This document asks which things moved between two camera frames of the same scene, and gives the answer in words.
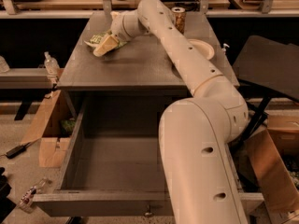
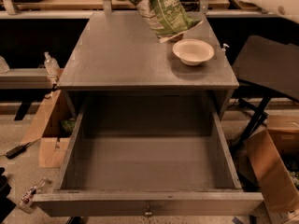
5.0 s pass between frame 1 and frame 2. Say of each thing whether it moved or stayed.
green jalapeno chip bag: moved
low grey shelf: stayed
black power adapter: stayed
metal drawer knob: stayed
